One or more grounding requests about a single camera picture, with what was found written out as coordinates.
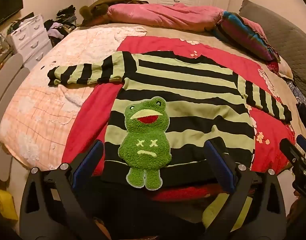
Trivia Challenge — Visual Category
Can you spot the striped frog sweater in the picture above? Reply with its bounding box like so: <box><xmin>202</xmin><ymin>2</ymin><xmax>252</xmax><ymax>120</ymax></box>
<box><xmin>48</xmin><ymin>51</ymin><xmax>292</xmax><ymax>190</ymax></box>

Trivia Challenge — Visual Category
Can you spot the pile of dark clothes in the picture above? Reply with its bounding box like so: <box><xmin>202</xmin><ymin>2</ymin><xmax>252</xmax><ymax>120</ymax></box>
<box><xmin>44</xmin><ymin>4</ymin><xmax>80</xmax><ymax>46</ymax></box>

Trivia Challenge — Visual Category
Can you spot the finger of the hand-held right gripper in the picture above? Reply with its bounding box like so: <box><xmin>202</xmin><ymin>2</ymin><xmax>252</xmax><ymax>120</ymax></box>
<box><xmin>296</xmin><ymin>134</ymin><xmax>306</xmax><ymax>155</ymax></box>
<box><xmin>279</xmin><ymin>138</ymin><xmax>304</xmax><ymax>162</ymax></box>

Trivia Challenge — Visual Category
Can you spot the blue purple striped pillow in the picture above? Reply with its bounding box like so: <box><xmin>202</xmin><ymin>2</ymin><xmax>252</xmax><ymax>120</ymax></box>
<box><xmin>213</xmin><ymin>11</ymin><xmax>281</xmax><ymax>62</ymax></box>

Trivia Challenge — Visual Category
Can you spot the dark patterned cloth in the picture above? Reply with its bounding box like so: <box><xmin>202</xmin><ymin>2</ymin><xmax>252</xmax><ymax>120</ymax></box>
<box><xmin>286</xmin><ymin>79</ymin><xmax>306</xmax><ymax>145</ymax></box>

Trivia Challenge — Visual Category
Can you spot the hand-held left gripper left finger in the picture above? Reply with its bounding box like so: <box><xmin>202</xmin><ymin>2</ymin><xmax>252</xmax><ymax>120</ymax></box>
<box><xmin>19</xmin><ymin>139</ymin><xmax>111</xmax><ymax>240</ymax></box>

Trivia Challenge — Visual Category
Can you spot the red floral blanket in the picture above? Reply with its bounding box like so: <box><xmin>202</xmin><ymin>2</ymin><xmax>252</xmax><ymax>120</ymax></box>
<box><xmin>61</xmin><ymin>35</ymin><xmax>297</xmax><ymax>202</ymax></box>

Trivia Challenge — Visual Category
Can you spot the white drawer chest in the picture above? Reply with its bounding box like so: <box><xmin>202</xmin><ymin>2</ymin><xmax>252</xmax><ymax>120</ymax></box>
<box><xmin>6</xmin><ymin>14</ymin><xmax>53</xmax><ymax>70</ymax></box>

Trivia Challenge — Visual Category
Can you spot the peach checked fleece blanket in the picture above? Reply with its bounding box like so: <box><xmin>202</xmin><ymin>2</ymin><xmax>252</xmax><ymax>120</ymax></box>
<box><xmin>0</xmin><ymin>26</ymin><xmax>148</xmax><ymax>171</ymax></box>

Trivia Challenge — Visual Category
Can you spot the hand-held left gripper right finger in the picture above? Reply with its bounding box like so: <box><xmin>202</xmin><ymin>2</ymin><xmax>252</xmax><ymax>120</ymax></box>
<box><xmin>205</xmin><ymin>139</ymin><xmax>287</xmax><ymax>240</ymax></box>

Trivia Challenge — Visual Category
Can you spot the grey quilted headboard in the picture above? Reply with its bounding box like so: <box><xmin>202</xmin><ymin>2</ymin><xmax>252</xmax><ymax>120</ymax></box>
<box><xmin>239</xmin><ymin>0</ymin><xmax>306</xmax><ymax>98</ymax></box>

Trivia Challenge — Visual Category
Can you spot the yellow bag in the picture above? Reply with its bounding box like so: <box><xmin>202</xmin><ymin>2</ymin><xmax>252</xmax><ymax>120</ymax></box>
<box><xmin>0</xmin><ymin>187</ymin><xmax>19</xmax><ymax>222</ymax></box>

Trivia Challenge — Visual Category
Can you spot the grey padded footboard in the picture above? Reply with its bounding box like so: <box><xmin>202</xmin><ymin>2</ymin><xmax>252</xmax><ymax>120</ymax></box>
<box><xmin>0</xmin><ymin>53</ymin><xmax>31</xmax><ymax>182</ymax></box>

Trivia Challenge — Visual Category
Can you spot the olive coat with fur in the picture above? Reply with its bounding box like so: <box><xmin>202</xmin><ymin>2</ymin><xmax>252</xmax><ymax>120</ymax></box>
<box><xmin>77</xmin><ymin>0</ymin><xmax>150</xmax><ymax>27</ymax></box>

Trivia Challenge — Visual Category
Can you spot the pink duvet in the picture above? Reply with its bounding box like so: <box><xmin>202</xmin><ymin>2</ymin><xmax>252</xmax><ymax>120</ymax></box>
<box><xmin>107</xmin><ymin>3</ymin><xmax>264</xmax><ymax>37</ymax></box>

